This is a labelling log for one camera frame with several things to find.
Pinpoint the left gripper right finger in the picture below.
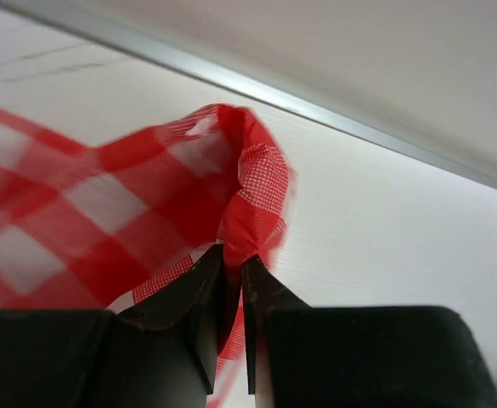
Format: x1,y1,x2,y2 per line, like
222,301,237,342
241,258,497,407

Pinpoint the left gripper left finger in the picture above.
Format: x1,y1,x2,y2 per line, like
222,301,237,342
0,245,224,407

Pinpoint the red checkered cloth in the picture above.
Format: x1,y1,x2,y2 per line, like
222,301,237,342
0,104,295,407

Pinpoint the left aluminium rail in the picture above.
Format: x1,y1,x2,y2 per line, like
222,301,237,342
0,1,497,190

